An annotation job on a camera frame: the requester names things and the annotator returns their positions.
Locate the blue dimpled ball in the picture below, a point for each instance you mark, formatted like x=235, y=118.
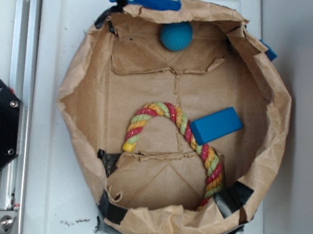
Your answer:
x=176, y=36

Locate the brown paper bag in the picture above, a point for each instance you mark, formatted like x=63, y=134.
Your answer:
x=121, y=66

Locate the blue rectangular block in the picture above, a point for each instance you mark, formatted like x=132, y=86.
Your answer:
x=216, y=125

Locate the blue tape strip top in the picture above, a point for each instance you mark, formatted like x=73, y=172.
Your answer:
x=152, y=4

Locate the white plastic board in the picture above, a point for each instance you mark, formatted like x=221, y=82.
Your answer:
x=58, y=200

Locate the blue tape piece right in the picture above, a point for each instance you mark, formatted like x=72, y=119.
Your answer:
x=270, y=53

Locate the multicolour twisted rope toy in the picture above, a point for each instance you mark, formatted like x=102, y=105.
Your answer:
x=211, y=160

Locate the aluminium extrusion rail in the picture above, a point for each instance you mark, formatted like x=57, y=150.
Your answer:
x=22, y=78

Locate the metal corner bracket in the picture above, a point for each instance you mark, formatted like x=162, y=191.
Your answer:
x=8, y=222

